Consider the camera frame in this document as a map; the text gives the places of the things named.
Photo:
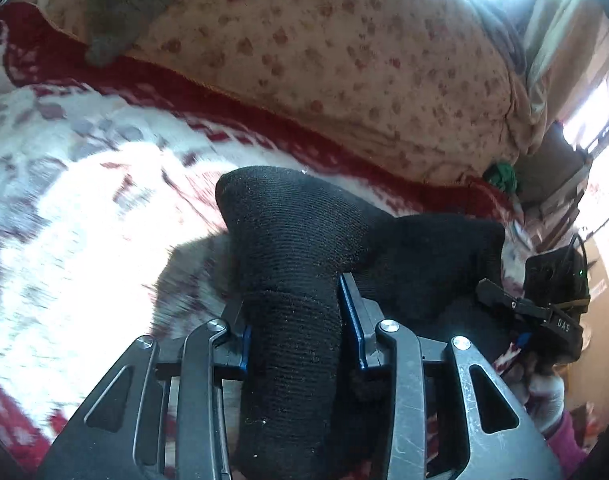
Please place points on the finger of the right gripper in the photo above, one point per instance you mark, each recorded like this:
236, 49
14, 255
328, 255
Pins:
492, 295
519, 343

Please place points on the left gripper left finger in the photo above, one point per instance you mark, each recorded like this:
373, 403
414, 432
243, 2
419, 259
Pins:
119, 431

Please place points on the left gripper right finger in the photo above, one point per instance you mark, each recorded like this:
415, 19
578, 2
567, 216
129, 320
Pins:
446, 413

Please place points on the black pants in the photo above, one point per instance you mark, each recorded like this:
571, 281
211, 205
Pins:
305, 412

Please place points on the pink sleeve forearm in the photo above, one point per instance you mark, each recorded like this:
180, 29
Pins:
563, 444

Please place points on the right gloved hand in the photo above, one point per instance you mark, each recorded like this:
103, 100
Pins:
540, 390

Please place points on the green cloth item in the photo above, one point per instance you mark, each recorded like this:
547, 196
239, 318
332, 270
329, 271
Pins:
502, 176

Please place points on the pink floral quilt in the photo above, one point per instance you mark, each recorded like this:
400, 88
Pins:
415, 86

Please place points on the floral red white blanket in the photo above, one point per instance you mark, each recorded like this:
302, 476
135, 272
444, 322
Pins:
104, 173

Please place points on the beige curtain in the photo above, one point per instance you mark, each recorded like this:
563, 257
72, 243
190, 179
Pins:
566, 47

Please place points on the black camera box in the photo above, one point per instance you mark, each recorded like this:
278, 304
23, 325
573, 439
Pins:
556, 277

